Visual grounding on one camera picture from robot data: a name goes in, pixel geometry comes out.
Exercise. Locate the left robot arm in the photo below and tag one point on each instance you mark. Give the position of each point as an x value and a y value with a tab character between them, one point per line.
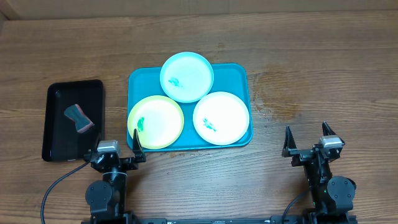
107	197

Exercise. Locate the light blue plate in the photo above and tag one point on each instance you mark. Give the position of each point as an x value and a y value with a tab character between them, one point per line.
186	77

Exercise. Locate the black plastic tray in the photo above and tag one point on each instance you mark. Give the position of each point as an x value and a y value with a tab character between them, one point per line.
61	141

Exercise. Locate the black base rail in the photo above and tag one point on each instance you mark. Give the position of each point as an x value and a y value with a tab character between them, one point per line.
275	219

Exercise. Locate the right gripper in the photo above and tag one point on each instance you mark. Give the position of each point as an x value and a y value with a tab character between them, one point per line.
301	155

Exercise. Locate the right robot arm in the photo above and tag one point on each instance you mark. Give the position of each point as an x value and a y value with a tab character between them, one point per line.
332	195

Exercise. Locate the white plate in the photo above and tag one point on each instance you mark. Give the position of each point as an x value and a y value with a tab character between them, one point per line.
221	118

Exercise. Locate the teal plastic tray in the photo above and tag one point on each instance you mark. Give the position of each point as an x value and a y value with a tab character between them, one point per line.
228	77

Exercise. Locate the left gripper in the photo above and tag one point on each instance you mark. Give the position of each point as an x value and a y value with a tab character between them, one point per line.
135	157

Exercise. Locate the pink and green sponge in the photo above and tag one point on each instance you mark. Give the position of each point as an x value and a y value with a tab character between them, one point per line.
76	114

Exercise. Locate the yellow-green plate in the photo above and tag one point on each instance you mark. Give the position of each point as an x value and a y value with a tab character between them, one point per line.
158	121

